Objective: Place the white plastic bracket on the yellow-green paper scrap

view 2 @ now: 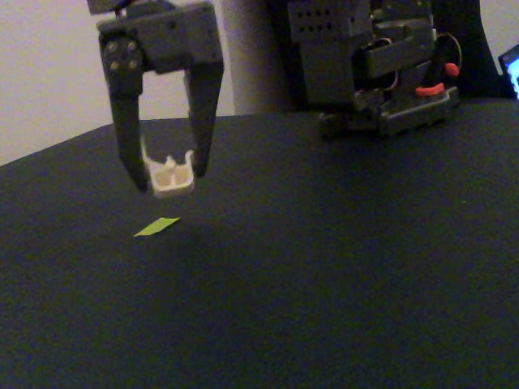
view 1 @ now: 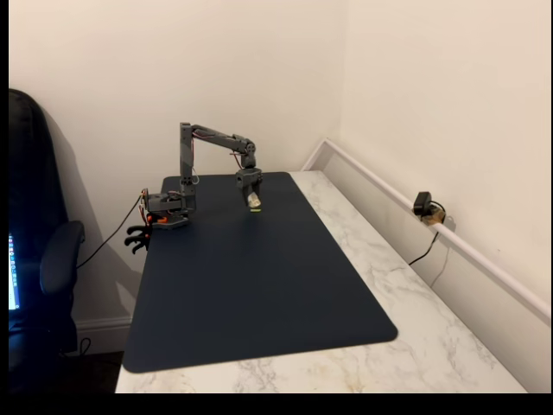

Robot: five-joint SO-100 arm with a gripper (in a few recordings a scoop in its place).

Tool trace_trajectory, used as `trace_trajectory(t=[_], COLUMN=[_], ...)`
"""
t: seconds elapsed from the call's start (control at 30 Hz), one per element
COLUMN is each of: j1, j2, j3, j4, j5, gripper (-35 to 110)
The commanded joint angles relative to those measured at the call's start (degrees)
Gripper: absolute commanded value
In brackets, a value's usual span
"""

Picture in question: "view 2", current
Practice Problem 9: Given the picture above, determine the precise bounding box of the white plastic block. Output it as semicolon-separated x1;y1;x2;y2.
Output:
140;135;196;200

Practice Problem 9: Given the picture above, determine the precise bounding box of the black office chair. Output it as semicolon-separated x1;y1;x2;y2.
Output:
429;0;516;99

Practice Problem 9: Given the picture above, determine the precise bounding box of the yellow-green tape strip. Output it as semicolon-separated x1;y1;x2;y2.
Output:
132;216;181;238

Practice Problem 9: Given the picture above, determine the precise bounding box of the thin servo wire loop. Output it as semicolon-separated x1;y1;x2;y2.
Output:
436;31;464;76

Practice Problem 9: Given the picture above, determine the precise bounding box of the black and orange clamp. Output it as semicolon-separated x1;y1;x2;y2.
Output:
414;60;461;97

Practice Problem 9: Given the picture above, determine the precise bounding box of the dark desk mat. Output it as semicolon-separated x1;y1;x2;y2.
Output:
0;96;519;389

